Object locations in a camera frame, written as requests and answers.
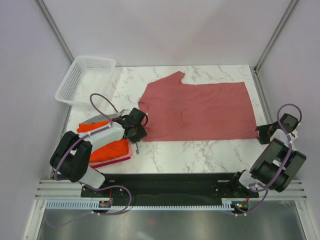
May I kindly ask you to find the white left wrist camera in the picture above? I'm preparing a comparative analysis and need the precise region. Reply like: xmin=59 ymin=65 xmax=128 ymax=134
xmin=117 ymin=108 xmax=131 ymax=117

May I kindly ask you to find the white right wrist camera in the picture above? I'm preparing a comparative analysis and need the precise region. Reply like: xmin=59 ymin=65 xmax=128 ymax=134
xmin=289 ymin=128 xmax=299 ymax=141

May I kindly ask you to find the white slotted cable duct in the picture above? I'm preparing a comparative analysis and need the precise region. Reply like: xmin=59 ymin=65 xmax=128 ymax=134
xmin=45 ymin=199 xmax=238 ymax=211

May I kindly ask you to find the crimson folded t-shirt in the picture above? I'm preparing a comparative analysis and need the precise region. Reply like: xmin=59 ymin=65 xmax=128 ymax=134
xmin=89 ymin=139 xmax=135 ymax=170

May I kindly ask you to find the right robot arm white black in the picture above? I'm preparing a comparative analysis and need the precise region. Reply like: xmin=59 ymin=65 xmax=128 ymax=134
xmin=229 ymin=113 xmax=307 ymax=197

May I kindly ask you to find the light pink folded t-shirt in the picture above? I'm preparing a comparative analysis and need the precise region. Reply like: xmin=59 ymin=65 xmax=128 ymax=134
xmin=89 ymin=148 xmax=132 ymax=168

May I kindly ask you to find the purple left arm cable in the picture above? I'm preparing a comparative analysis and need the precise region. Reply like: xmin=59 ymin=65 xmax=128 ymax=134
xmin=52 ymin=93 xmax=133 ymax=216

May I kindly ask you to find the aluminium frame post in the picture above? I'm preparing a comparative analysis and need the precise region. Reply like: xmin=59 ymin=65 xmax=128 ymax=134
xmin=252 ymin=0 xmax=301 ymax=73
xmin=34 ymin=0 xmax=75 ymax=64

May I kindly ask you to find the dusty pink t-shirt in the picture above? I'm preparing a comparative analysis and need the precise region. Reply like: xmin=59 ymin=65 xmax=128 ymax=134
xmin=138 ymin=71 xmax=258 ymax=142

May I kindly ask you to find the right aluminium frame post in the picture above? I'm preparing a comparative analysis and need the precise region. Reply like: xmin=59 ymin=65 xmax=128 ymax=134
xmin=252 ymin=0 xmax=301 ymax=73

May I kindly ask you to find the white folded t-shirt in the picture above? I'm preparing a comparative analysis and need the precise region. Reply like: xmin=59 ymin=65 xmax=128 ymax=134
xmin=129 ymin=141 xmax=140 ymax=156

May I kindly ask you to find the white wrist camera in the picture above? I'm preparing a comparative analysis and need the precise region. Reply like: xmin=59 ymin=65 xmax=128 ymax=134
xmin=289 ymin=128 xmax=299 ymax=141
xmin=117 ymin=108 xmax=131 ymax=117

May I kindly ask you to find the orange folded t-shirt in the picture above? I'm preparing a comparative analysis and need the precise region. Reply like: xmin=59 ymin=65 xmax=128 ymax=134
xmin=77 ymin=120 xmax=132 ymax=164

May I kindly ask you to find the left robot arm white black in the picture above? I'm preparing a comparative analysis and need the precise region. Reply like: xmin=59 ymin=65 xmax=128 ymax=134
xmin=49 ymin=108 xmax=148 ymax=197

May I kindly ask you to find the white plastic basket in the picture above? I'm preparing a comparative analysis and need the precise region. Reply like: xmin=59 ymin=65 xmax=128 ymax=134
xmin=54 ymin=55 xmax=116 ymax=108

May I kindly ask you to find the left aluminium frame post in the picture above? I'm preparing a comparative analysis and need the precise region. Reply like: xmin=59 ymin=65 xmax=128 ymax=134
xmin=34 ymin=0 xmax=75 ymax=64

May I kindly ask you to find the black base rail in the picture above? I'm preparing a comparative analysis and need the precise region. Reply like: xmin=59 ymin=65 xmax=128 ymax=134
xmin=81 ymin=172 xmax=259 ymax=205

